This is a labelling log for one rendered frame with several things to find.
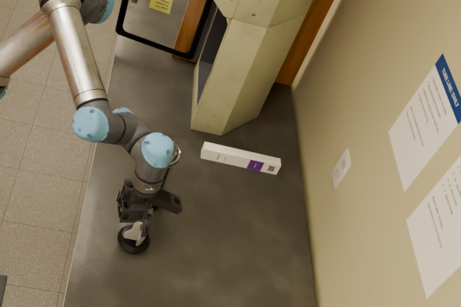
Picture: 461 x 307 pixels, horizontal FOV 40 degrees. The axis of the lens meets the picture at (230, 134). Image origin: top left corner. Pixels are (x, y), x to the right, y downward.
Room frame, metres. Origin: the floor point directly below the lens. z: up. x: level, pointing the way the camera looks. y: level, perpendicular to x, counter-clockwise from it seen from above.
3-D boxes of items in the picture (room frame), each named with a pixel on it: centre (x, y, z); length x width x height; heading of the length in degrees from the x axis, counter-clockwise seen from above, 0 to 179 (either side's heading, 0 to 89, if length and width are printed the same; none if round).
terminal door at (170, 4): (1.85, 0.39, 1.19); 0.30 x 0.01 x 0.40; 97
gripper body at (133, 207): (1.03, 0.15, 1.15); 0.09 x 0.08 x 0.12; 122
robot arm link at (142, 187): (1.03, 0.14, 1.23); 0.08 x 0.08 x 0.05
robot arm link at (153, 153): (1.04, 0.15, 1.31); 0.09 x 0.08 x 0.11; 61
